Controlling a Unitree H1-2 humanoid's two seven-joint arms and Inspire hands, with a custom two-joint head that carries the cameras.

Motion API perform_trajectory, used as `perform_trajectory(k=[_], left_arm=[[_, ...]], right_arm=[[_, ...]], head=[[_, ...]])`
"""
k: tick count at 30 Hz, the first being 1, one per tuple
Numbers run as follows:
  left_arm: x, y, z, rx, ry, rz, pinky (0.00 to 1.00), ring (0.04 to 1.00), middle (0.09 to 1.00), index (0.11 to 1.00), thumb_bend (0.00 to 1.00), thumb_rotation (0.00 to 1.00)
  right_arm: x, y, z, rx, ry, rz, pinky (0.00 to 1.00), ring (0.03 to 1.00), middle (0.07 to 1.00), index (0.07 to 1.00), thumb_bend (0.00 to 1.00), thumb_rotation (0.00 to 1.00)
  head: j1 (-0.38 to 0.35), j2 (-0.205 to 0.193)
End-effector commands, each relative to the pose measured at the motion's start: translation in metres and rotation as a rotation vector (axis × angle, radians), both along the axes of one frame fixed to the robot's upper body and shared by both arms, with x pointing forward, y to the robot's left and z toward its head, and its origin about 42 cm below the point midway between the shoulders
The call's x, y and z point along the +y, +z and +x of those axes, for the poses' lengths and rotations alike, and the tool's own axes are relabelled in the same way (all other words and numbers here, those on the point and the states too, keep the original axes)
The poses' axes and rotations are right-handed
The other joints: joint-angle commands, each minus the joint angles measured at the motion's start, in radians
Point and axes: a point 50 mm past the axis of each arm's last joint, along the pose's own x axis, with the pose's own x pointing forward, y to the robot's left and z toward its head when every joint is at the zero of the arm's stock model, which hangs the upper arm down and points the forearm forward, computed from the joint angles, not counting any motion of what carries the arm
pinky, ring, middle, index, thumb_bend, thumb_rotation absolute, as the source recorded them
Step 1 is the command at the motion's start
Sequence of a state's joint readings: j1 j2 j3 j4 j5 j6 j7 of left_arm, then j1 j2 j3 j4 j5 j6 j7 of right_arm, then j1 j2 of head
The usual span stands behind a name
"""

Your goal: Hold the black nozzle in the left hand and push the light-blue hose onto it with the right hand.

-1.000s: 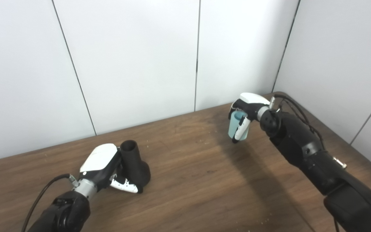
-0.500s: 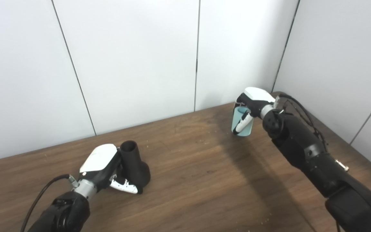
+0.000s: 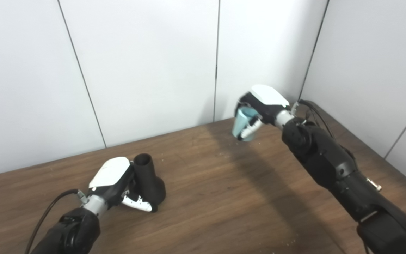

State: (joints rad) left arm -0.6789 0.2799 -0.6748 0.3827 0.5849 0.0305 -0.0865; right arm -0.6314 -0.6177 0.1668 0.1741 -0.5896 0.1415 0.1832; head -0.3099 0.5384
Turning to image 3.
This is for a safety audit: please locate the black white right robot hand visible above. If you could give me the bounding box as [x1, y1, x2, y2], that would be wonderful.
[236, 84, 291, 140]

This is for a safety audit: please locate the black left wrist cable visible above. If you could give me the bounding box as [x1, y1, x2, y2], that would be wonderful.
[24, 189, 89, 254]

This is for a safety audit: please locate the black flared nozzle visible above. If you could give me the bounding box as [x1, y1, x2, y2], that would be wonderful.
[133, 153, 166, 213]

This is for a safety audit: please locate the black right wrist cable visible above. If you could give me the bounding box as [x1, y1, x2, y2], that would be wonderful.
[291, 99, 337, 141]

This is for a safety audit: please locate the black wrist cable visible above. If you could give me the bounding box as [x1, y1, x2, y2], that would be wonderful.
[291, 99, 337, 141]
[24, 189, 89, 254]

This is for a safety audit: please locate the light blue cup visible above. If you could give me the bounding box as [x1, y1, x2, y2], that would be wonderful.
[232, 107, 261, 142]

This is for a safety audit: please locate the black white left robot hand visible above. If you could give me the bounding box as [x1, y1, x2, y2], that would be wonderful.
[87, 157, 153, 213]

